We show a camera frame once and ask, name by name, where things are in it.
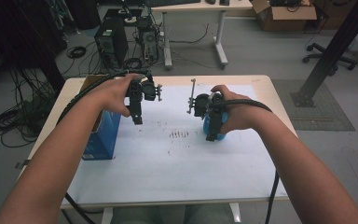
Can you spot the white table leg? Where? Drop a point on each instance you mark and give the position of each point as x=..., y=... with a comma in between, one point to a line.
x=107, y=216
x=235, y=213

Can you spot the black metal post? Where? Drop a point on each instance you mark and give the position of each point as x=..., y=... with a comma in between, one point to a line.
x=335, y=46

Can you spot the person's gray trousers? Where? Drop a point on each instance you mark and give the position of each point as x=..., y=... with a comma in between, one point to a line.
x=171, y=215

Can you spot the black computer mouse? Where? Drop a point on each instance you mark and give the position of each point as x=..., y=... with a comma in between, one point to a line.
x=210, y=1

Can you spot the gray tape piece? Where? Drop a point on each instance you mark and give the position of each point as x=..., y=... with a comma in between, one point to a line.
x=22, y=164

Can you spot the gray floor mat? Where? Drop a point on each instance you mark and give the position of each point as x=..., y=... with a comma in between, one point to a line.
x=317, y=118

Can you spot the small gray computer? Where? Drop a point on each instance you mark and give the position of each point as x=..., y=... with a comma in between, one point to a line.
x=149, y=40

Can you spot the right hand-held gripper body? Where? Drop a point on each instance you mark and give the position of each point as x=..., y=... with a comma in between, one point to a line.
x=202, y=105

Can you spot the white paper sheet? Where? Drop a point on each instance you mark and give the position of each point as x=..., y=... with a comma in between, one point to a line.
x=174, y=168

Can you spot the white desk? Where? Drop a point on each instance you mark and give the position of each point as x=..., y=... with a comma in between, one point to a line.
x=199, y=6

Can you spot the person's right hand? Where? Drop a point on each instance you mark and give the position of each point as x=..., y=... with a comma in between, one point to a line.
x=242, y=116

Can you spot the dark curtain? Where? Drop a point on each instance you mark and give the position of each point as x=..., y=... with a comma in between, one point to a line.
x=12, y=31

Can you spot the blue plastic bottle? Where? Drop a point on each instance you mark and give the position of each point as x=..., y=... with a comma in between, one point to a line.
x=207, y=126

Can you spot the black computer tower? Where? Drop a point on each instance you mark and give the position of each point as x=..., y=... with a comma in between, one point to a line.
x=112, y=43

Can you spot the person's left hand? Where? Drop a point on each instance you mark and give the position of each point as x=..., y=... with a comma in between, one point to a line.
x=112, y=93

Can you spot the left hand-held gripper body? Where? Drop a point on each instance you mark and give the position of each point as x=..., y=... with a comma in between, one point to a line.
x=136, y=96

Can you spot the blue cardboard box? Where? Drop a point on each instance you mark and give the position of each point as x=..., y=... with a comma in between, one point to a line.
x=105, y=137

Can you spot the black keyboard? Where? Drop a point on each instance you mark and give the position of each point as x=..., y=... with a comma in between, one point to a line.
x=171, y=2

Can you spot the open brown cardboard box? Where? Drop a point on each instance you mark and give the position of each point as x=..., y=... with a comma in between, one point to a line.
x=282, y=15

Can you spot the black office chair base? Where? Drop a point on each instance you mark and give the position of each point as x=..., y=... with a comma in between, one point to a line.
x=323, y=53

